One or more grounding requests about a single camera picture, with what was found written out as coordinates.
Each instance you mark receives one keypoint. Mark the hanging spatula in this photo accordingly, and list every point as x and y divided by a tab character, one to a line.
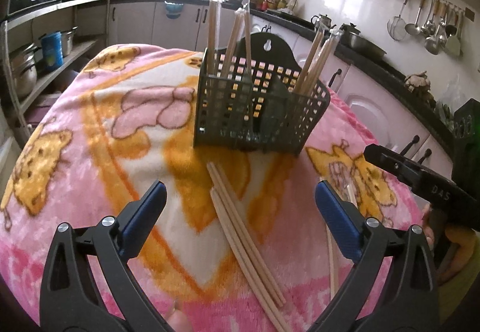
453	44

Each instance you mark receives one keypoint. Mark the pink cartoon fleece blanket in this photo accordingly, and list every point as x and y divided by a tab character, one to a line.
126	121

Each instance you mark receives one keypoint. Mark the blue canister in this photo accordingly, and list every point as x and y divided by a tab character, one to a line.
52	51

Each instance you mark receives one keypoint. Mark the metal kettle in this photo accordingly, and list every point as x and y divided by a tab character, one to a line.
322	21

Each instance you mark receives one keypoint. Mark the hanging ladle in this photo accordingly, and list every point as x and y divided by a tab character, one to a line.
413	29

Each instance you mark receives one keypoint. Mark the black plastic utensil basket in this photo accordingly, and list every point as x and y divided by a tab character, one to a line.
257	111

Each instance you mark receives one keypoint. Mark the dark wok on counter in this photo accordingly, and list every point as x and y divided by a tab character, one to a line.
352	38

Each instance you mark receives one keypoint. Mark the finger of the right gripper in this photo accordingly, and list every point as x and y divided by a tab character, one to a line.
405	170

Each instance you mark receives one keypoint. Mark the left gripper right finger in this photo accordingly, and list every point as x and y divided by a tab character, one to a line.
391	286

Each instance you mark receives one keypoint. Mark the chopstick pair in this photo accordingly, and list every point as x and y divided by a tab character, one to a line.
255	270
316	60
213	32
332	253
241	30

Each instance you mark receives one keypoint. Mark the left hand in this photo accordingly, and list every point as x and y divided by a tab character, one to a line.
177	319

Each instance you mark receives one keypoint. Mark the right hand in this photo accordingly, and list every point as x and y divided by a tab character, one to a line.
452	245

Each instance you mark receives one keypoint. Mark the steel pot on shelf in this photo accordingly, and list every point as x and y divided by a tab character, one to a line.
23	69

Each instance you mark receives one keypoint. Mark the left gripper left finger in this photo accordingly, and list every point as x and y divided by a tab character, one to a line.
70	299

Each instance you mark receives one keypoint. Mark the hanging strainer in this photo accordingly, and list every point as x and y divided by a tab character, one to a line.
396	25

